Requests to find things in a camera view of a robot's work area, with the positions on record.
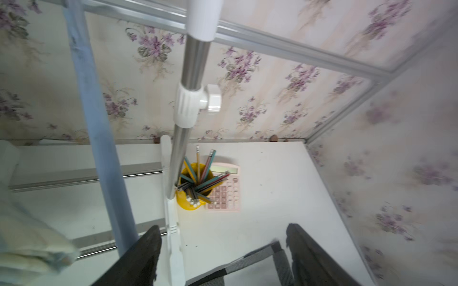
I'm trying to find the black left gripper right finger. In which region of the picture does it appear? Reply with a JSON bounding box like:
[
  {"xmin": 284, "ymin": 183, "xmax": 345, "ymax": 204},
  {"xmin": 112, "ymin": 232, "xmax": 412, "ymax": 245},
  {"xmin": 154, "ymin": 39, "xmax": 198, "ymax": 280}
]
[{"xmin": 286, "ymin": 224, "xmax": 360, "ymax": 286}]

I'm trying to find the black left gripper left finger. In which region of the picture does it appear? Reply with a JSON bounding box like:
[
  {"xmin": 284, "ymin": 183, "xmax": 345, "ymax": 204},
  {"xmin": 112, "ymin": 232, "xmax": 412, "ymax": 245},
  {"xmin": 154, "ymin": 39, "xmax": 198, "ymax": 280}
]
[{"xmin": 93, "ymin": 225, "xmax": 162, "ymax": 286}]

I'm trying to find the light blue plastic hanger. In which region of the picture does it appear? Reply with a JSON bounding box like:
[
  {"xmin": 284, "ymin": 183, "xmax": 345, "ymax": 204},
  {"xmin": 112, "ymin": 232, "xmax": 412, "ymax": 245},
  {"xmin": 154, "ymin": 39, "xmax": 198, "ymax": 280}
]
[{"xmin": 63, "ymin": 1, "xmax": 138, "ymax": 256}]

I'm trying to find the black white checkered scarf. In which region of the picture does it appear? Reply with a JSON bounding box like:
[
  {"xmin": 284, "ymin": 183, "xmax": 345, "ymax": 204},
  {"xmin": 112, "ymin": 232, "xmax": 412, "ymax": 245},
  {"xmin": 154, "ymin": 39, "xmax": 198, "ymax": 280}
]
[{"xmin": 186, "ymin": 241, "xmax": 295, "ymax": 286}]

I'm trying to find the blue cream plaid scarf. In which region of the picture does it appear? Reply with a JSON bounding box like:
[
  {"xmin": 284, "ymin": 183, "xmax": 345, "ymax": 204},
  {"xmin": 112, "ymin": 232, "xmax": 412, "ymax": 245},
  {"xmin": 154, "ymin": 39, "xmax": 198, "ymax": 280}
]
[{"xmin": 1, "ymin": 140, "xmax": 80, "ymax": 286}]

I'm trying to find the bundle of pencils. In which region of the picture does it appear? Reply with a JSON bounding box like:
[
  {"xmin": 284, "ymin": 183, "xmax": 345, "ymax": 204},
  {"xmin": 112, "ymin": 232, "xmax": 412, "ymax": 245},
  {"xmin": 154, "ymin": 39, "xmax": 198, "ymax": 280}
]
[{"xmin": 175, "ymin": 146, "xmax": 230, "ymax": 207}]

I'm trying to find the yellow pencil cup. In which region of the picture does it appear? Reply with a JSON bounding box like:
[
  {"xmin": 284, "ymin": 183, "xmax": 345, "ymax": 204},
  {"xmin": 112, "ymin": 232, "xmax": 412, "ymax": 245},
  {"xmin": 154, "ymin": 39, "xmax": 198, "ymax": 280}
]
[{"xmin": 176, "ymin": 163, "xmax": 214, "ymax": 211}]

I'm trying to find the pink calculator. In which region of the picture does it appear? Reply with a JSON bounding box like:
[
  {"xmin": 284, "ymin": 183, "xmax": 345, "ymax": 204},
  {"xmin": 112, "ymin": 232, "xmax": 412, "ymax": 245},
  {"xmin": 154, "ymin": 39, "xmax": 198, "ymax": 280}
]
[{"xmin": 205, "ymin": 163, "xmax": 242, "ymax": 212}]

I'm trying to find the white metal clothes rack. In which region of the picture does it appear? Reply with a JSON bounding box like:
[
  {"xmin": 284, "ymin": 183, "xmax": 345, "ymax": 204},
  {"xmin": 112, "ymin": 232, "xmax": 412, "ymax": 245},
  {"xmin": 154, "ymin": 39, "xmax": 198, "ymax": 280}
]
[{"xmin": 8, "ymin": 0, "xmax": 223, "ymax": 286}]

